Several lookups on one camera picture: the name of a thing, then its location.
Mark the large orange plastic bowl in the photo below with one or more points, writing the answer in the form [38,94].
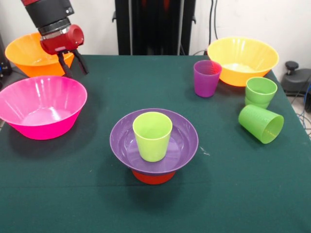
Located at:
[243,53]
[26,60]

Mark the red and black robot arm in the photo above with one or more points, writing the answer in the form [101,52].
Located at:
[48,14]

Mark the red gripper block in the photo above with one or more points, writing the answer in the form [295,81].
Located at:
[63,41]

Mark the dark green table cloth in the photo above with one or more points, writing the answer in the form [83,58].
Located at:
[73,194]

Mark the small red plastic bowl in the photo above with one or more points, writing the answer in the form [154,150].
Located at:
[153,179]

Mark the black knobbed stand base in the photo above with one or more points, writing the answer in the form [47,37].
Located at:
[298,80]

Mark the black equipment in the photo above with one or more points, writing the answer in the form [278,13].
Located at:
[3,60]

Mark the purple plastic bowl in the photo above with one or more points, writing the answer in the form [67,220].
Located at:
[184,140]

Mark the green plastic cup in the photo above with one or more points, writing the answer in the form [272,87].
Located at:
[260,94]
[260,123]
[151,143]

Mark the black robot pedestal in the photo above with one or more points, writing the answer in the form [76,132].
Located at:
[155,24]

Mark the purple plastic cup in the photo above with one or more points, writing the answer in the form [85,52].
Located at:
[204,82]

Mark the large pink plastic bowl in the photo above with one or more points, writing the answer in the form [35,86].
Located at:
[41,121]

